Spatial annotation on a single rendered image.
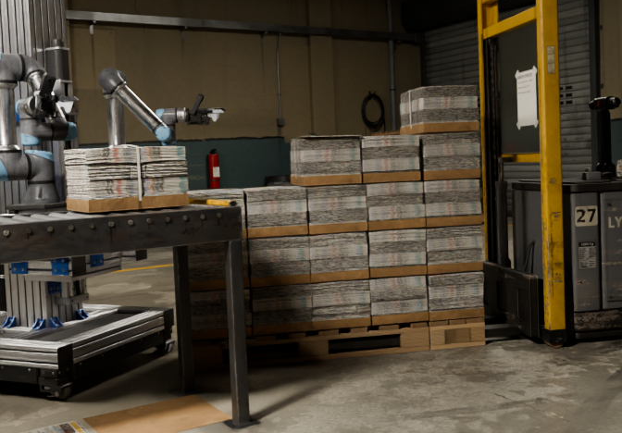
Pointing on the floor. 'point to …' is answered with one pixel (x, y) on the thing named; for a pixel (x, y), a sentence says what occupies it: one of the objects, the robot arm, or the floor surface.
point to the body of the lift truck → (578, 247)
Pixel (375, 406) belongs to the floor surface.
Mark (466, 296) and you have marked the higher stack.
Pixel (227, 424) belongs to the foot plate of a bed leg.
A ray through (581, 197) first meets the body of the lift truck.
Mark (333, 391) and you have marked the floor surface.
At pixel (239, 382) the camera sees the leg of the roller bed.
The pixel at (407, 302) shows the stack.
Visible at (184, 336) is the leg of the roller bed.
